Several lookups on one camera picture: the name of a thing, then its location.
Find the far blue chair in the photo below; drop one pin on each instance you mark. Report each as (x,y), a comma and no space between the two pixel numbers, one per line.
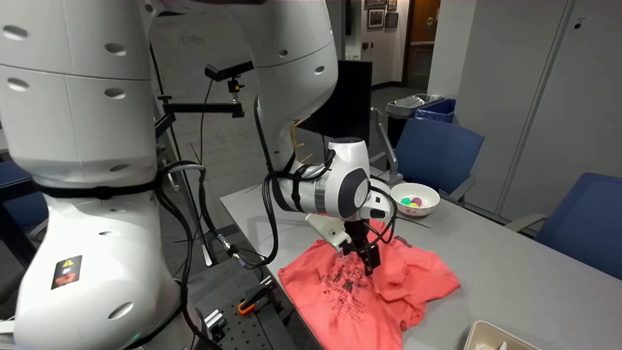
(439,156)

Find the black camera on stand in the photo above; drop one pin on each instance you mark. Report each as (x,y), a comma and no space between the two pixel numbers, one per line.
(233,86)

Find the white bowl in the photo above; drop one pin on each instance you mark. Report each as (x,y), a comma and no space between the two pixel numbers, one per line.
(406,191)

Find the near blue chair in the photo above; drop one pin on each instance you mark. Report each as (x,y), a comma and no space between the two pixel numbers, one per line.
(585,224)

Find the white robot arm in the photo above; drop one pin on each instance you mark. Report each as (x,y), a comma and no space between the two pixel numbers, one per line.
(78,111)

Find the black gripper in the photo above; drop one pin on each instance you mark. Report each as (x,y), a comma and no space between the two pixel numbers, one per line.
(358,243)

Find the blue recycling bin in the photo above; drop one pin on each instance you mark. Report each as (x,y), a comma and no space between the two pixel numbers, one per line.
(437,109)

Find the orange black clamp tool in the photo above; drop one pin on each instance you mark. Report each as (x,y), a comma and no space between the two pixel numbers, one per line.
(249,305)

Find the red-orange shirt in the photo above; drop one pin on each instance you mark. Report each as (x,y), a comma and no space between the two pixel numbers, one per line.
(350,309)

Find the blue chair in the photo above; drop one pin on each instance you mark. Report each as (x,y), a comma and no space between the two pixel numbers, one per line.
(439,156)
(585,224)

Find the beige tray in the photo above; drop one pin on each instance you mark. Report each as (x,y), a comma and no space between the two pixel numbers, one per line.
(484,335)

